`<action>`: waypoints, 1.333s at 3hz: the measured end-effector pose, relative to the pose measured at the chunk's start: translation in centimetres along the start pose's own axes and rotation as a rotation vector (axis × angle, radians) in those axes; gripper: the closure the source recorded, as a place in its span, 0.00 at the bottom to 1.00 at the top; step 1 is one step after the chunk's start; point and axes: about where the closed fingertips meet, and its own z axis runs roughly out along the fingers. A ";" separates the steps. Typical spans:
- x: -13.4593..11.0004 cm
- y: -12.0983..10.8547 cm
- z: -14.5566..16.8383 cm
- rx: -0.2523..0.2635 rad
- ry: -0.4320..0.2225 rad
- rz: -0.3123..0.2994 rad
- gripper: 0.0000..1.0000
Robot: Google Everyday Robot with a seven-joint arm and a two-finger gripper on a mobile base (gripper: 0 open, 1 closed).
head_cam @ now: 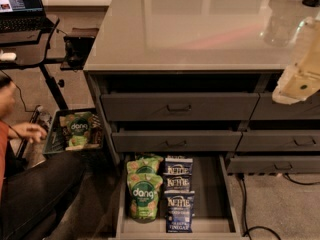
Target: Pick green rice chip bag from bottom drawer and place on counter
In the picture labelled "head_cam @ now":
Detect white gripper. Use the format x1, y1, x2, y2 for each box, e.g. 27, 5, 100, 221
272, 17, 320, 105

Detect green dang chip bag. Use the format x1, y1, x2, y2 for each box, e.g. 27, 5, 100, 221
127, 173, 163, 221
127, 155, 163, 174

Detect top right drawer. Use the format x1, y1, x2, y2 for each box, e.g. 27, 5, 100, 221
251, 93, 320, 120

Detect middle right drawer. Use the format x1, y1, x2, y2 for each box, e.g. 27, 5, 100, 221
237, 130, 320, 152

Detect grey cabinet with counter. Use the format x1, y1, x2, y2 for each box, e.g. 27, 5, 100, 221
84, 0, 320, 163

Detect rear blue kettle chip bag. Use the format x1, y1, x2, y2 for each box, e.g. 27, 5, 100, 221
164, 158, 193, 175

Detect blue kettle chip bag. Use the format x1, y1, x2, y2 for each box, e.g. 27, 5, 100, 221
164, 191, 195, 233
164, 175, 191, 191
164, 158, 193, 175

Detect top left drawer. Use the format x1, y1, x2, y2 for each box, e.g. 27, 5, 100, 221
100, 92, 259, 121

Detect open bottom left drawer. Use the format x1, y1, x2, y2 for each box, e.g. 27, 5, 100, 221
115, 156, 242, 240

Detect middle blue kettle chip bag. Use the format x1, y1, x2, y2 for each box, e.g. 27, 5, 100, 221
164, 175, 191, 191

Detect front blue kettle chip bag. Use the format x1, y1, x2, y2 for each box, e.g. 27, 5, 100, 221
164, 191, 195, 233

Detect middle left drawer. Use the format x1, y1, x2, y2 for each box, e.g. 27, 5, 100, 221
112, 121, 242, 152

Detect dang bag in crate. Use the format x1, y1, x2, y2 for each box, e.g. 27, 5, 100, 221
65, 112, 93, 148

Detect person's right hand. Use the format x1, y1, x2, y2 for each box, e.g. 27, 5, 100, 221
14, 123, 47, 143

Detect green plastic crate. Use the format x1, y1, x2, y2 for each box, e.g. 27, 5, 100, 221
43, 108, 103, 156

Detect black laptop stand desk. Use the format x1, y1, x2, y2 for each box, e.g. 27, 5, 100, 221
0, 14, 68, 110

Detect black laptop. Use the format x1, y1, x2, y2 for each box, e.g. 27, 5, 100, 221
0, 0, 53, 33

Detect white mouse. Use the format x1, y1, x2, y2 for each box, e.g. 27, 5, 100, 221
0, 52, 16, 62

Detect seated person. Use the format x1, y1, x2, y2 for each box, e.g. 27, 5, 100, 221
0, 76, 86, 240

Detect black power cable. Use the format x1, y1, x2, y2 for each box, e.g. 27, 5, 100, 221
235, 173, 320, 240

